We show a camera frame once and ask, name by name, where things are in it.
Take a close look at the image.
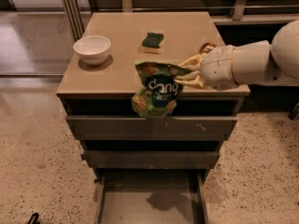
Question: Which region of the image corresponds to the middle grey drawer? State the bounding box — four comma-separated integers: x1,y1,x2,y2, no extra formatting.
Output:
82,150,220,169

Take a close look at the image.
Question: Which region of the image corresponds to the grey drawer cabinet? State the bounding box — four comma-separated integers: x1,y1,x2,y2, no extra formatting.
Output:
55,11,250,224

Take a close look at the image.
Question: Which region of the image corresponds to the black object bottom left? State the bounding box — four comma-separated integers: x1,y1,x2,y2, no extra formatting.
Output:
27,213,40,224

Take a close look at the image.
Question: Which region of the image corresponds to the bottom open grey drawer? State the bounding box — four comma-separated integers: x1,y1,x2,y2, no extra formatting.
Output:
94,170,209,224

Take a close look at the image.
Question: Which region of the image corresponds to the white ceramic bowl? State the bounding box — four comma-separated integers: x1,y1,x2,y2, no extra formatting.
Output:
73,35,111,65

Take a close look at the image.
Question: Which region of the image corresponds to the glass jar lying down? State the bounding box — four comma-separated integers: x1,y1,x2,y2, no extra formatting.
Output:
199,42,216,54

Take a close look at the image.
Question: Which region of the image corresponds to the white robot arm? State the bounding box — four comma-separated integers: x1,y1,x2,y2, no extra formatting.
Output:
175,21,299,91

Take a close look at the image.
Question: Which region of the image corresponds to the green rice chip bag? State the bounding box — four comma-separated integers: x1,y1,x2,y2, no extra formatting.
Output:
132,62,191,119

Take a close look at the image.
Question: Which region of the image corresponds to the green yellow sponge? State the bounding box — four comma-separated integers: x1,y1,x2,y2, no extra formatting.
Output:
141,33,164,53

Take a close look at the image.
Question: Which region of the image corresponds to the dark object right edge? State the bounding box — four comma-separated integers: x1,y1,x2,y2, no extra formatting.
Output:
288,103,299,120

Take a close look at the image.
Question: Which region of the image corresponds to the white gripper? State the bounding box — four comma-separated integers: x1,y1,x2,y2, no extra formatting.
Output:
174,45,238,91

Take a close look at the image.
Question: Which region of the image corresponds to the top grey drawer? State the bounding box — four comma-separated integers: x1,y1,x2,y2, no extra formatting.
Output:
66,116,237,141

